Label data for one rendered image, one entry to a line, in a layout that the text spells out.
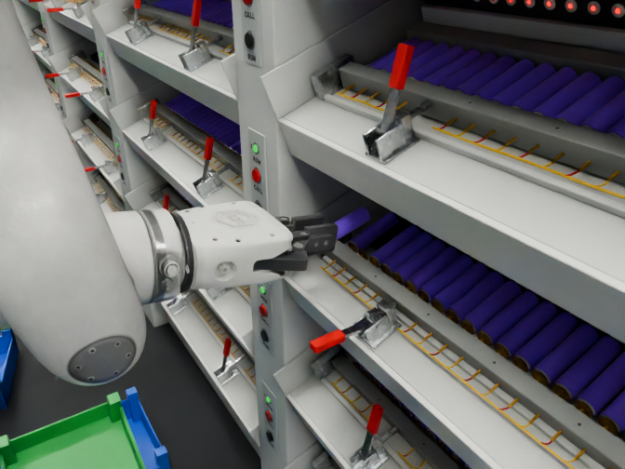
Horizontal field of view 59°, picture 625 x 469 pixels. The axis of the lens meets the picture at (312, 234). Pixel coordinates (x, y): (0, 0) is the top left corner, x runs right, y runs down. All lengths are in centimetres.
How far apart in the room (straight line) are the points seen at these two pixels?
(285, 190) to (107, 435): 66
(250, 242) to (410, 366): 19
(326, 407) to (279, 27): 48
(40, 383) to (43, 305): 108
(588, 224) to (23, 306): 35
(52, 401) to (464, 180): 114
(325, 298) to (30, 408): 91
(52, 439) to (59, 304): 78
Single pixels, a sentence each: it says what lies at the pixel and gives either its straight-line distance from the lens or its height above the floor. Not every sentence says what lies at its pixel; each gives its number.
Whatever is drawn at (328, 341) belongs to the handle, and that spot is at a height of 56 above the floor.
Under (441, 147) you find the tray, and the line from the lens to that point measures 48.
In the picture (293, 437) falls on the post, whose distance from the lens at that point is 88.
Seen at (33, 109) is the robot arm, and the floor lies 81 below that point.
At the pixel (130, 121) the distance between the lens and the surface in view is 129.
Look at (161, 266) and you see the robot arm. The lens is 48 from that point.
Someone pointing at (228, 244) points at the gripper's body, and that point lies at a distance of 49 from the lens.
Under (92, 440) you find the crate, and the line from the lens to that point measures 114.
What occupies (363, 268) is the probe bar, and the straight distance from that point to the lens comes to 62.
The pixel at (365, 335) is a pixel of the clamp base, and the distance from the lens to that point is 56.
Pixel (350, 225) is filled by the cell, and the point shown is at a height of 63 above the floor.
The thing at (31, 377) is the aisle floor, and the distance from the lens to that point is 149.
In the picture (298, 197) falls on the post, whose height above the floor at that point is 63.
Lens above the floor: 90
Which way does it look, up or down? 28 degrees down
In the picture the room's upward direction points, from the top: straight up
